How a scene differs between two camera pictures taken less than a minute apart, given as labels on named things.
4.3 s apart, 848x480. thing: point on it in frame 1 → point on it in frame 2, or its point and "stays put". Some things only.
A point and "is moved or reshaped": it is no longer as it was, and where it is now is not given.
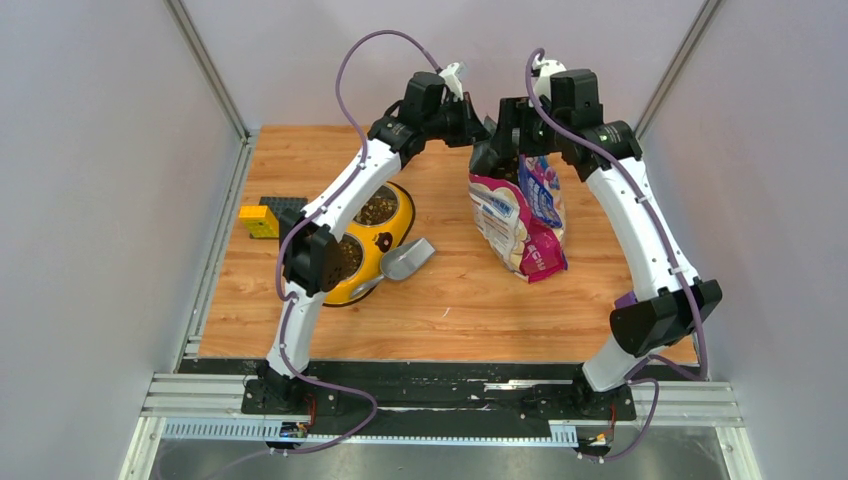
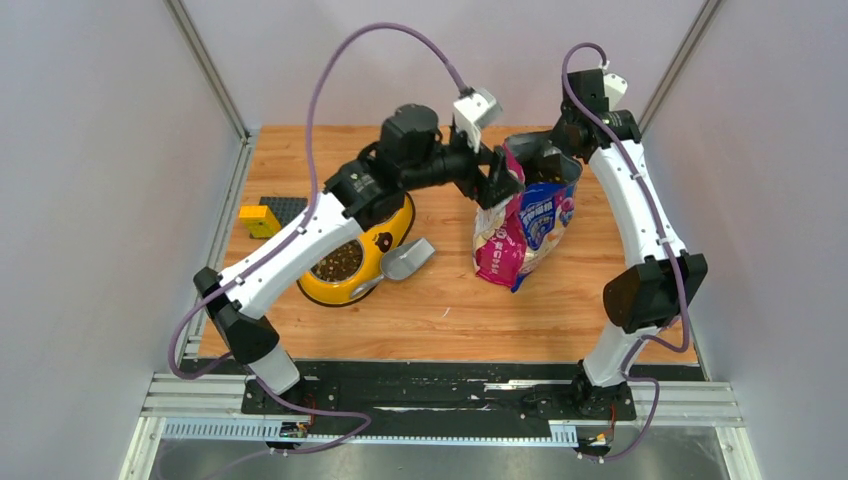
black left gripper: [470, 128] → [485, 188]
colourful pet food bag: [522, 220] is moved or reshaped
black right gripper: [516, 113] → [557, 137]
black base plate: [441, 393] stays put
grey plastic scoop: [397, 262] stays put
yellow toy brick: [260, 221] stays put
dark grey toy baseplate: [281, 204] stays put
